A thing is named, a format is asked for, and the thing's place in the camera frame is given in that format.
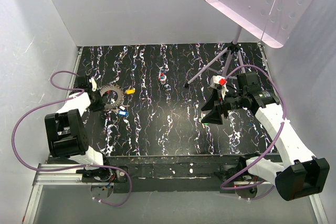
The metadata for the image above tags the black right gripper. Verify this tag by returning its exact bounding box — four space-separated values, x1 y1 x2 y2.
201 88 246 125

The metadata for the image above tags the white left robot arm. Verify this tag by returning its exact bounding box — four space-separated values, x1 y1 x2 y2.
45 76 112 182

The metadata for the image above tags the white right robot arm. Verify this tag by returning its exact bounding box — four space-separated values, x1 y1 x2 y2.
201 72 330 201

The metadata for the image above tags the black base board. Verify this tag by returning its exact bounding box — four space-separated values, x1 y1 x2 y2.
106 155 240 193

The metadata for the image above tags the lilac music stand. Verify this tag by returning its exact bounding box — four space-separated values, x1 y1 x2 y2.
184 0 334 88

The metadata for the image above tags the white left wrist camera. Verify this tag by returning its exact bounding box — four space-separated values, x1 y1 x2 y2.
89 77 97 92

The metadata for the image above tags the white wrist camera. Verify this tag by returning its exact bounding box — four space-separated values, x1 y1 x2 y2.
210 76 227 95
89 77 97 92

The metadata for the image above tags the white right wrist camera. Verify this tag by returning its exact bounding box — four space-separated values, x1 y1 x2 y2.
210 76 227 95

